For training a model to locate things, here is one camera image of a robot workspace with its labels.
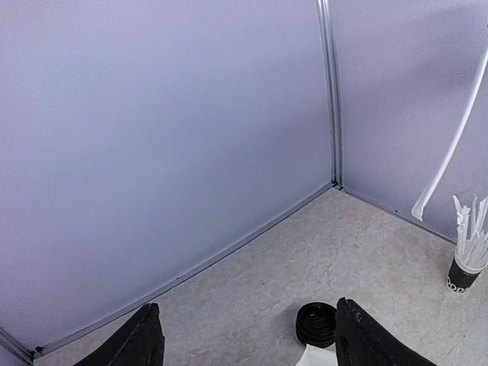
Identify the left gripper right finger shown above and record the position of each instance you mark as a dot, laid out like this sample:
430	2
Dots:
361	340

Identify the black cup holding straws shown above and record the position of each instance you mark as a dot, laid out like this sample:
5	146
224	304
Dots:
461	277

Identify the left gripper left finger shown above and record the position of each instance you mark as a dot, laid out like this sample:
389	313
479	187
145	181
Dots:
139	341

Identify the bundle of white wrapped straws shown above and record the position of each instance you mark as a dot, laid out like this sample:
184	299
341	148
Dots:
471	248

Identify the stack of black cup lids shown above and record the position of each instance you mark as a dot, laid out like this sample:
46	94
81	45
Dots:
316	324

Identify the white paper takeout bag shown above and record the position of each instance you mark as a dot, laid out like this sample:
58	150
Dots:
314	356

